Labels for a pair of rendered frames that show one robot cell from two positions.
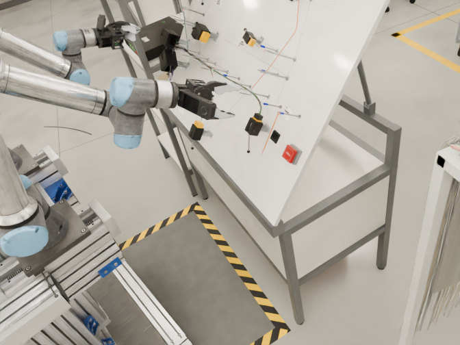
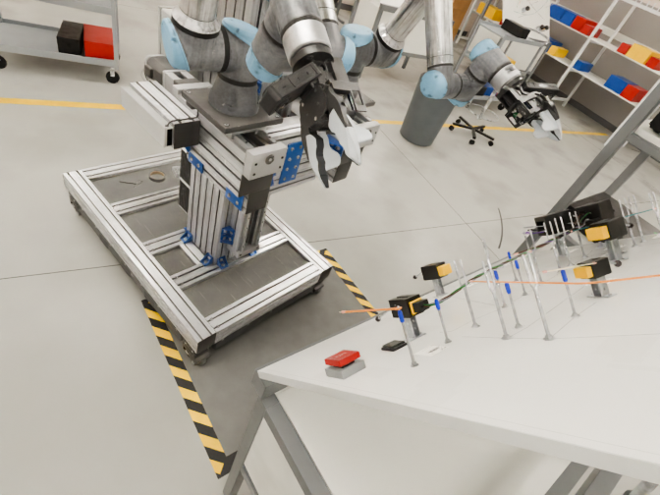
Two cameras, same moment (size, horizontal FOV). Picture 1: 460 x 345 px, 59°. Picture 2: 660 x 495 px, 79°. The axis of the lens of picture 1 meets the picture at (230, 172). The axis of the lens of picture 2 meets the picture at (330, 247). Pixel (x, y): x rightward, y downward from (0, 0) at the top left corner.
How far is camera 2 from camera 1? 0.99 m
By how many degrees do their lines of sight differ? 43
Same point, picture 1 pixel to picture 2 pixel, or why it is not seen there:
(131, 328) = (236, 283)
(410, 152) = not seen: outside the picture
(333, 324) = not seen: outside the picture
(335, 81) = (468, 401)
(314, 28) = (634, 350)
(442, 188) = not seen: outside the picture
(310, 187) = (351, 457)
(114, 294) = (278, 268)
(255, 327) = (231, 429)
